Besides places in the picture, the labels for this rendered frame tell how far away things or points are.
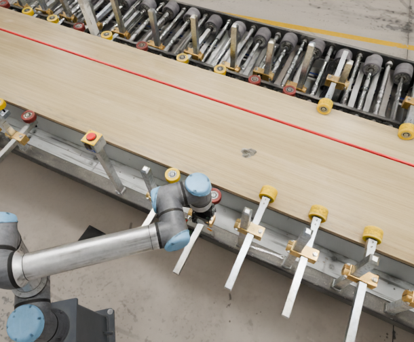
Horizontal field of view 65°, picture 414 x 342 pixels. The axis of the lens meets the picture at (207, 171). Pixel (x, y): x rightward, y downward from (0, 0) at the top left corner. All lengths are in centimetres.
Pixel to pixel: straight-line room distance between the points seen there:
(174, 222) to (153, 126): 94
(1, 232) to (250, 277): 169
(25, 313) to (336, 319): 184
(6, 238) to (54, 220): 167
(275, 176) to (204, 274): 103
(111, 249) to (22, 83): 162
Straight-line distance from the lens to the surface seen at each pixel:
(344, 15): 454
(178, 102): 203
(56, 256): 113
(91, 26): 266
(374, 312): 185
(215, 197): 164
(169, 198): 114
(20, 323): 173
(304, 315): 246
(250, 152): 177
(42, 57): 263
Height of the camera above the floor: 237
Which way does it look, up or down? 59 degrees down
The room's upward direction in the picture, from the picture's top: 4 degrees counter-clockwise
